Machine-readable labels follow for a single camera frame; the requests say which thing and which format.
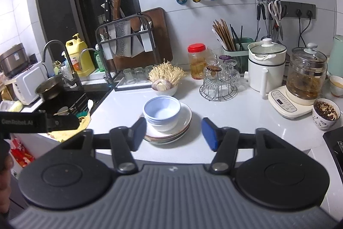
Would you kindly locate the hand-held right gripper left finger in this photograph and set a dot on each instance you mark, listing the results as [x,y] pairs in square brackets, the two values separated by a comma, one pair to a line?
[138,135]

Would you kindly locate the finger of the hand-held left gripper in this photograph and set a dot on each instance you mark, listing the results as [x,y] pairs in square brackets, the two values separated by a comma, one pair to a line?
[63,122]

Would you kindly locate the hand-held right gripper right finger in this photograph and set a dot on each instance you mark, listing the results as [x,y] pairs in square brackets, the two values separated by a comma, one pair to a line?
[210,135]

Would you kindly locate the white leaf-print plate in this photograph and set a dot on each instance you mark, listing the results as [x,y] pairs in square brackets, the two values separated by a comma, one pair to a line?
[185,117]
[185,130]

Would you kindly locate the person's left hand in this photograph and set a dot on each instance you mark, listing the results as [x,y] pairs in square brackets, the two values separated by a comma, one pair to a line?
[5,167]

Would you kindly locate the yellow dish cloth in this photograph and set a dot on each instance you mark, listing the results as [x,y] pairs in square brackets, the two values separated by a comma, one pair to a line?
[67,135]

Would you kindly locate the red printed packet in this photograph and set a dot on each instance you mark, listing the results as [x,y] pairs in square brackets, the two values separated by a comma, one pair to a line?
[20,154]

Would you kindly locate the white silicone spatula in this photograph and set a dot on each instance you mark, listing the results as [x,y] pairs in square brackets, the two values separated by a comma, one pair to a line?
[90,105]

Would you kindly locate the black kitchen sink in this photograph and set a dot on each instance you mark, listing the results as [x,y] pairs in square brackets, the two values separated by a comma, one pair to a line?
[88,96]

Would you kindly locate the metal cooking pot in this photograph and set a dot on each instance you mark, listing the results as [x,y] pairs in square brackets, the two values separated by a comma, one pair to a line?
[49,86]

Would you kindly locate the white countertop appliance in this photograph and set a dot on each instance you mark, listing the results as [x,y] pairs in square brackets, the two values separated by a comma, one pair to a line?
[30,82]

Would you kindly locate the black metal knife rack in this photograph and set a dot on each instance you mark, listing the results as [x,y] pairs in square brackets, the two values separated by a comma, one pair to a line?
[132,88]

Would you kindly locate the white drip tray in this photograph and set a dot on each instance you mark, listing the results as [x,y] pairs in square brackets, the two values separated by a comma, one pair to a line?
[134,84]

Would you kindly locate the garlic bulb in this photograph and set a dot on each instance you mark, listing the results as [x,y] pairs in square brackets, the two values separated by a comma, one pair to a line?
[160,84]

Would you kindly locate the crystal glass cup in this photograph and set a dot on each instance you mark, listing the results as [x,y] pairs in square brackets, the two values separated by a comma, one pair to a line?
[212,78]
[231,70]

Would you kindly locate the clear drinking glass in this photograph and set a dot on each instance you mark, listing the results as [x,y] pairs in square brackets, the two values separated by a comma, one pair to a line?
[139,74]
[149,71]
[128,75]

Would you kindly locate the grey rice cooker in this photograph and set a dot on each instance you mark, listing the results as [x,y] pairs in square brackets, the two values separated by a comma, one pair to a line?
[12,60]

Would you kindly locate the yellow detergent bottle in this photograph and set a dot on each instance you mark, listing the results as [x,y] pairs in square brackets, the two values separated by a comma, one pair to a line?
[79,58]

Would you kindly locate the green dish soap bottle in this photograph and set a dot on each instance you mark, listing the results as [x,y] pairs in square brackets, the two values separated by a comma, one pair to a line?
[99,60]

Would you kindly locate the red-lidded clear jar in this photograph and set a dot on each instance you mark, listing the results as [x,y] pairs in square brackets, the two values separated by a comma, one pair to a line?
[197,62]

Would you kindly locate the small silver faucet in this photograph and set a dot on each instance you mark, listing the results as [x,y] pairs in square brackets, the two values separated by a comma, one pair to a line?
[89,49]

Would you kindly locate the tall dark sink faucet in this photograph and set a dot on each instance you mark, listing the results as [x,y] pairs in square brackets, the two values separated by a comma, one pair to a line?
[55,41]

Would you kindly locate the green chopstick holder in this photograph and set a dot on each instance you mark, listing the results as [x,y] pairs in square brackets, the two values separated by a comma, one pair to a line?
[237,58]

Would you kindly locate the white electric cooking pot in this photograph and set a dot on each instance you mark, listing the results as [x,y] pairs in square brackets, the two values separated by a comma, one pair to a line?
[265,68]

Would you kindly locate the steel kitchen knife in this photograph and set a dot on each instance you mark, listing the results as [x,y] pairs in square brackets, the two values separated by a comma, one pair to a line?
[138,44]

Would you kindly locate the wooden cutting board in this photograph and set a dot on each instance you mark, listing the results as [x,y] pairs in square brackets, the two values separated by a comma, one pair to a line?
[160,38]

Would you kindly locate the patterned steel cleaver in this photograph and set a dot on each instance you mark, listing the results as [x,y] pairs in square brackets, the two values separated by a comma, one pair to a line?
[123,35]

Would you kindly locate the bundle of wooden chopsticks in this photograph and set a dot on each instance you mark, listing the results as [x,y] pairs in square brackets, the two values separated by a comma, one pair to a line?
[222,33]

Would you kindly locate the bundle of black chopsticks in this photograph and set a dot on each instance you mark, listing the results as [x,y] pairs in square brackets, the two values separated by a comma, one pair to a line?
[237,35]

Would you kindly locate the glass kettle on cream base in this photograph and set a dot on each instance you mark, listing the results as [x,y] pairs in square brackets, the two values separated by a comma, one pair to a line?
[302,81]

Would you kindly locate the patterned bowl of grains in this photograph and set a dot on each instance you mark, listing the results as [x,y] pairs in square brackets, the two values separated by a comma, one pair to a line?
[325,115]

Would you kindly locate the black stove top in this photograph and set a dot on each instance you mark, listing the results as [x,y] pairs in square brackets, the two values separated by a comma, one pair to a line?
[335,145]

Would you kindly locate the black hanging tongs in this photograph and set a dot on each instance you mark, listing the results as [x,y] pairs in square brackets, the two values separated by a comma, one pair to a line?
[261,11]

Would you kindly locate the small cream cup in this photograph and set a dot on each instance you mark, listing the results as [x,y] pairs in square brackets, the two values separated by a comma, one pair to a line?
[336,86]

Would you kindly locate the mint green electric kettle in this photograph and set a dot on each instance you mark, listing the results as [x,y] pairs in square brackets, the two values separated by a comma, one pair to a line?
[337,56]

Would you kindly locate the dark wall power strip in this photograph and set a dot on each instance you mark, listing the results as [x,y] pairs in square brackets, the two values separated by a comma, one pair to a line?
[297,10]

